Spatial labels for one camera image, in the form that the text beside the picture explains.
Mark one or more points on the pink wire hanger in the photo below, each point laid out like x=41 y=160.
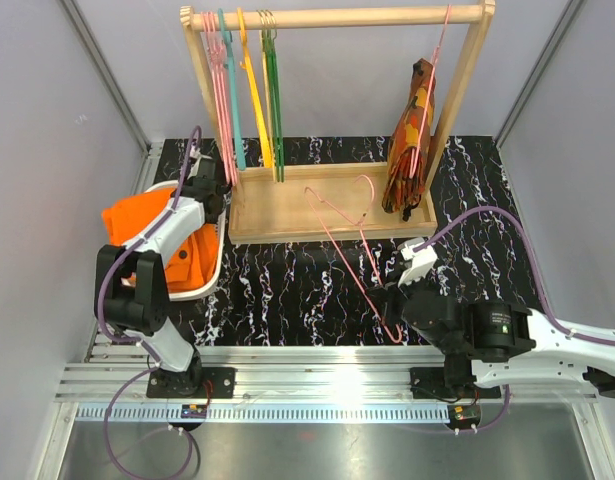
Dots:
x=347 y=240
x=427 y=100

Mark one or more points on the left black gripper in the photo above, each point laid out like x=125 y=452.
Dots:
x=188 y=183

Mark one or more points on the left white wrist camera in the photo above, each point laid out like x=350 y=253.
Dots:
x=196 y=158

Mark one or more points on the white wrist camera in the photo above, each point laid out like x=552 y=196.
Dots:
x=416 y=260
x=196 y=158

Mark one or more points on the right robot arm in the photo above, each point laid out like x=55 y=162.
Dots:
x=489 y=344

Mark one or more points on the camouflage patterned trousers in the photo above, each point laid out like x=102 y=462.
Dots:
x=401 y=194

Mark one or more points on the white slotted cable duct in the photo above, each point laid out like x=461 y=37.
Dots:
x=417 y=413

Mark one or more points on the white perforated plastic basket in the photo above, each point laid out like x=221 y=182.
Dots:
x=168 y=238

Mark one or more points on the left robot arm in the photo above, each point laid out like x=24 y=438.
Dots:
x=132 y=303

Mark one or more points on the teal plastic hanger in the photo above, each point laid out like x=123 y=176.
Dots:
x=231 y=68

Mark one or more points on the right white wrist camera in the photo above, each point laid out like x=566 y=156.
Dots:
x=416 y=260

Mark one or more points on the yellow plastic hanger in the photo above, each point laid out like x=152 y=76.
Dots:
x=247 y=65

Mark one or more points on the pink wire hangers left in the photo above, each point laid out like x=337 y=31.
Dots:
x=217 y=54

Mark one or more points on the orange trousers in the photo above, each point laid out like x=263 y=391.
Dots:
x=194 y=262

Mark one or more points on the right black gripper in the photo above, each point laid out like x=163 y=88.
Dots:
x=389 y=295

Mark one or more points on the green velvet hanger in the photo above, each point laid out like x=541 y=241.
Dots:
x=279 y=110
x=271 y=88

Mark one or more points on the wooden clothes rack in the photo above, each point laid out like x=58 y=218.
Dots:
x=276 y=203

